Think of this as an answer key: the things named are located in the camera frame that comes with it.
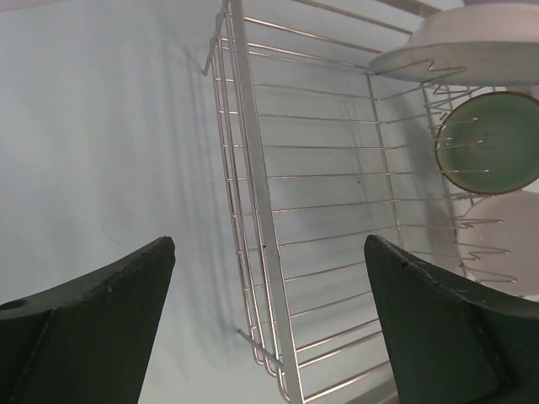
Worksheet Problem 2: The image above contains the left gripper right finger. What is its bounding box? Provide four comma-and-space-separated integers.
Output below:
364, 235, 538, 403

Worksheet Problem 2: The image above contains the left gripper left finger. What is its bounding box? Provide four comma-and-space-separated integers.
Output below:
1, 237, 175, 403

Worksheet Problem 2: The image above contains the white and orange bowl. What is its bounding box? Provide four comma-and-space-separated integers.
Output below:
456, 191, 538, 297

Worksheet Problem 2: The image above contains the green bowl brown rim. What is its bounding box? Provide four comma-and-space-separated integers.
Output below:
435, 91, 538, 194

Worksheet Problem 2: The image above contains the metal wire dish rack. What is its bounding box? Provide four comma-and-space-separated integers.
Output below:
204, 1, 510, 403

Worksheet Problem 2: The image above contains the large white grey-rimmed plate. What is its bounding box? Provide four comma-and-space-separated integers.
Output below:
369, 3, 538, 87

